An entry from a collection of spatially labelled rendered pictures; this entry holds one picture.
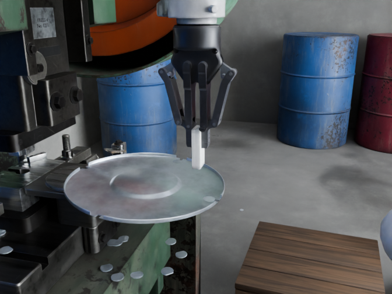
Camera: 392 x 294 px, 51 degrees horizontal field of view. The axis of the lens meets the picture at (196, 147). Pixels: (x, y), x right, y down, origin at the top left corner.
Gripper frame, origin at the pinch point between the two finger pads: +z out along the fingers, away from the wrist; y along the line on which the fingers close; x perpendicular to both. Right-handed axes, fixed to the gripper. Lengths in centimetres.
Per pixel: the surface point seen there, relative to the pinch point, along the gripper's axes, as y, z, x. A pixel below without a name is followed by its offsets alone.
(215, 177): 1.3, 8.5, 7.7
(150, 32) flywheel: -21.2, -17.0, 32.7
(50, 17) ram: -27.4, -21.2, 2.0
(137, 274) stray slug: -8.9, 21.6, -8.2
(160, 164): -10.9, 7.8, 9.6
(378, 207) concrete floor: 59, 87, 168
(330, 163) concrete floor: 34, 86, 233
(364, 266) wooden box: 37, 52, 52
